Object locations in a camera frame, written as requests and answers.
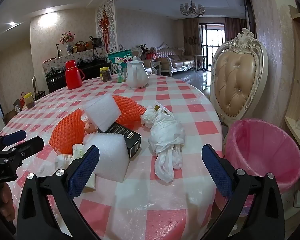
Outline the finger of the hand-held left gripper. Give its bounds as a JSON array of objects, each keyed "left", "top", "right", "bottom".
[
  {"left": 5, "top": 137, "right": 45, "bottom": 159},
  {"left": 0, "top": 130, "right": 26, "bottom": 147}
]

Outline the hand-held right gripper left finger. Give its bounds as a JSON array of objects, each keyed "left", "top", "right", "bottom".
[{"left": 17, "top": 145, "right": 100, "bottom": 240}]

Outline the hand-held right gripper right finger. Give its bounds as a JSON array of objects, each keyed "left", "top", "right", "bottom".
[{"left": 200, "top": 144, "right": 282, "bottom": 240}]

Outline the white printed packet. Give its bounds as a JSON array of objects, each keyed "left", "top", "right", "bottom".
[
  {"left": 72, "top": 144, "right": 90, "bottom": 159},
  {"left": 81, "top": 116, "right": 97, "bottom": 134}
]

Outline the white foam block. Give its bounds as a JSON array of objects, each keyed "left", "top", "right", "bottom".
[{"left": 86, "top": 132, "right": 131, "bottom": 182}]

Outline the orange foam fruit net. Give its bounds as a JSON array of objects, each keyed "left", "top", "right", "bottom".
[
  {"left": 49, "top": 109, "right": 87, "bottom": 155},
  {"left": 112, "top": 94, "right": 147, "bottom": 128}
]

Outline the pink lined trash bin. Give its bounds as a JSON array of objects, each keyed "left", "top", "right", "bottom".
[{"left": 224, "top": 118, "right": 300, "bottom": 205}]

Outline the dark printed card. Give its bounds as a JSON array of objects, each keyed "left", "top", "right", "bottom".
[{"left": 104, "top": 122, "right": 142, "bottom": 159}]

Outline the paper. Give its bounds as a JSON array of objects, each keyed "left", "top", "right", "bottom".
[{"left": 82, "top": 96, "right": 122, "bottom": 132}]

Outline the white plastic bag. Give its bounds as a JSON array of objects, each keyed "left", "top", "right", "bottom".
[{"left": 140, "top": 101, "right": 185, "bottom": 183}]

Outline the person's left hand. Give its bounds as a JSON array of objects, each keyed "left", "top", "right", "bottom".
[{"left": 0, "top": 180, "right": 15, "bottom": 222}]

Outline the yellow lid glass jar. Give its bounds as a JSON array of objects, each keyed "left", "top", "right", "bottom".
[
  {"left": 99, "top": 66, "right": 112, "bottom": 82},
  {"left": 23, "top": 92, "right": 36, "bottom": 110}
]

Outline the pink checkered tablecloth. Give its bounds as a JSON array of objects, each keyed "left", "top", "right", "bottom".
[{"left": 0, "top": 74, "right": 227, "bottom": 240}]

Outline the red thermos jug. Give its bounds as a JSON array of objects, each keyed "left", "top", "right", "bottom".
[{"left": 65, "top": 60, "right": 86, "bottom": 90}]

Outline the black sideboard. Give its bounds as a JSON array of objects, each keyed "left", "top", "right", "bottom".
[{"left": 45, "top": 62, "right": 110, "bottom": 93}]

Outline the floral lace cloth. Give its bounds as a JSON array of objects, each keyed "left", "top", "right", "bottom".
[{"left": 42, "top": 47, "right": 108, "bottom": 78}]

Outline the cream carved padded chair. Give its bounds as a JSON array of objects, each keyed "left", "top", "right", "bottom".
[{"left": 209, "top": 27, "right": 269, "bottom": 140}]

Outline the blue white flower vase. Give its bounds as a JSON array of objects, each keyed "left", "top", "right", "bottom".
[{"left": 59, "top": 32, "right": 76, "bottom": 54}]

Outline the wicker basket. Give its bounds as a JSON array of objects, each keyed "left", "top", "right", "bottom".
[{"left": 74, "top": 41, "right": 88, "bottom": 53}]

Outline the white ceramic teapot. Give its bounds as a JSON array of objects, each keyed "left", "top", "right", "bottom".
[{"left": 126, "top": 60, "right": 150, "bottom": 89}]

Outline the metal folding rack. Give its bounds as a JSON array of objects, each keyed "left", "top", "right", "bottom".
[{"left": 192, "top": 54, "right": 208, "bottom": 73}]

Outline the green snack bag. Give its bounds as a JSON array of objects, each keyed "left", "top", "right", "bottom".
[{"left": 107, "top": 49, "right": 132, "bottom": 83}]

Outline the dark handbag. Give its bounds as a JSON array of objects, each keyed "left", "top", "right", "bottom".
[{"left": 89, "top": 35, "right": 103, "bottom": 48}]

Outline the cream carved leather sofa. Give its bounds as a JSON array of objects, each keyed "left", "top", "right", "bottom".
[{"left": 154, "top": 42, "right": 196, "bottom": 77}]

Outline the white carved side table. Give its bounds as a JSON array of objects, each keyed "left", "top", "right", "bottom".
[{"left": 151, "top": 60, "right": 163, "bottom": 75}]

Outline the cream carved armchair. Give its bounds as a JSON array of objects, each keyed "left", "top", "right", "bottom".
[{"left": 131, "top": 46, "right": 150, "bottom": 62}]

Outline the balcony glass door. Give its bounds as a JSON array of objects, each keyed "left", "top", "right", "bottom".
[{"left": 199, "top": 23, "right": 227, "bottom": 72}]

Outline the brown patterned curtain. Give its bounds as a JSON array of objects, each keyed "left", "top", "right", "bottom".
[
  {"left": 225, "top": 17, "right": 245, "bottom": 43},
  {"left": 182, "top": 17, "right": 203, "bottom": 55}
]

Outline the white lattice partition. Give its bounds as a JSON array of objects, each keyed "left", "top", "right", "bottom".
[{"left": 95, "top": 0, "right": 118, "bottom": 53}]

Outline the dark chandelier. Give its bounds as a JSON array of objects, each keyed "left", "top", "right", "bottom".
[{"left": 179, "top": 0, "right": 206, "bottom": 17}]

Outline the red knot wall decoration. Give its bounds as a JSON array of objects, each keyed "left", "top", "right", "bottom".
[{"left": 99, "top": 10, "right": 111, "bottom": 47}]

